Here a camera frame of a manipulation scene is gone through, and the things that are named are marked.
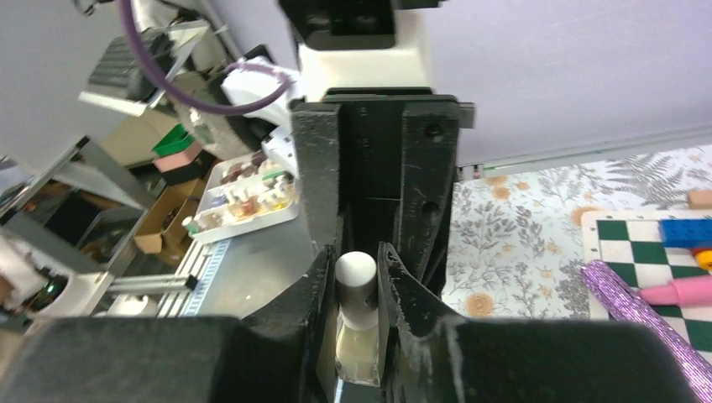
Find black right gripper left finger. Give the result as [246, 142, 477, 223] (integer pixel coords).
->
[238, 245, 336, 402]

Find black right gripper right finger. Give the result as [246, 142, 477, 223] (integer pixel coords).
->
[377, 242, 479, 402]

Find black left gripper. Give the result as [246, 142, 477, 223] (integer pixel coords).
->
[291, 94, 475, 296]

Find white nail polish cap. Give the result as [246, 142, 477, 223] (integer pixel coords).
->
[335, 251, 378, 331]

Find clear nail polish bottle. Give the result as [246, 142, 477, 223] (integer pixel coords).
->
[335, 321, 380, 387]

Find floral patterned table mat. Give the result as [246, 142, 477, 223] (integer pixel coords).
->
[442, 146, 711, 318]

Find white tray of bottles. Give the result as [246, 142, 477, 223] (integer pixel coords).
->
[182, 152, 300, 244]

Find cardboard box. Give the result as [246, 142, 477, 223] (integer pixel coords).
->
[133, 179, 206, 265]

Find purple nail polish bottle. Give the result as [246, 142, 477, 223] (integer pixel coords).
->
[581, 260, 711, 402]

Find pink cylindrical toy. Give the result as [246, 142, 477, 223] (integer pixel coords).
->
[638, 275, 711, 307]

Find stacked colourful toy bricks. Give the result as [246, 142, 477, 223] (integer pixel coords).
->
[658, 218, 711, 271]

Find wooden block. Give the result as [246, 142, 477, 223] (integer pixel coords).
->
[687, 190, 712, 210]

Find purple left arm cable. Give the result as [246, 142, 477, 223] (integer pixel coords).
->
[115, 0, 295, 117]

